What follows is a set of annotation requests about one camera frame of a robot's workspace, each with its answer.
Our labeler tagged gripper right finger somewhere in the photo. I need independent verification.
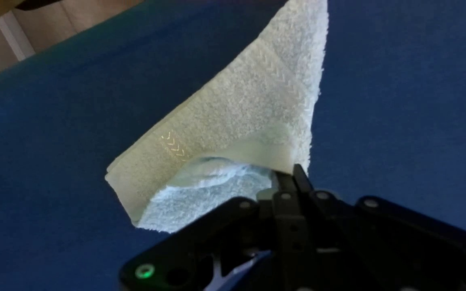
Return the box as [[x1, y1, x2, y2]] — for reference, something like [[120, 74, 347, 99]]
[[293, 163, 466, 291]]

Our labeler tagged white terry towel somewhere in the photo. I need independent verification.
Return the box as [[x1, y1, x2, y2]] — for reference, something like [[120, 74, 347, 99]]
[[104, 0, 330, 234]]

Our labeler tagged blue table cloth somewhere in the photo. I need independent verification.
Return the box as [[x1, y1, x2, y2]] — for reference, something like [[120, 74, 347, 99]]
[[0, 0, 466, 291]]

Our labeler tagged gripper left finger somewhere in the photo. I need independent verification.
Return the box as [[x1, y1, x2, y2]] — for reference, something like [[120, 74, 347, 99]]
[[119, 171, 314, 291]]

